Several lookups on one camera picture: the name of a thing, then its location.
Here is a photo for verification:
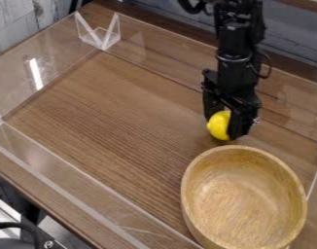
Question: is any clear acrylic tray wall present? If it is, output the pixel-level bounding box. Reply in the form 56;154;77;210
0;9;317;249

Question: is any black cable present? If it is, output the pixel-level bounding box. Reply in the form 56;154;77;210
0;221;38;249

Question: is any yellow lemon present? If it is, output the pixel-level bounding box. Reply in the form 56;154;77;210
205;111;231;141

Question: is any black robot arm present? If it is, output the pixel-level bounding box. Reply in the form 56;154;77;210
177;0;270;141

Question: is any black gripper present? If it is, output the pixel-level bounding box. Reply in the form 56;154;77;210
201;69;262;140

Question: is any clear acrylic corner bracket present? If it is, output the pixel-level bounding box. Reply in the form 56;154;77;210
73;13;120;51

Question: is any brown wooden bowl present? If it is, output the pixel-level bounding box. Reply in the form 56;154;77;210
180;145;307;249

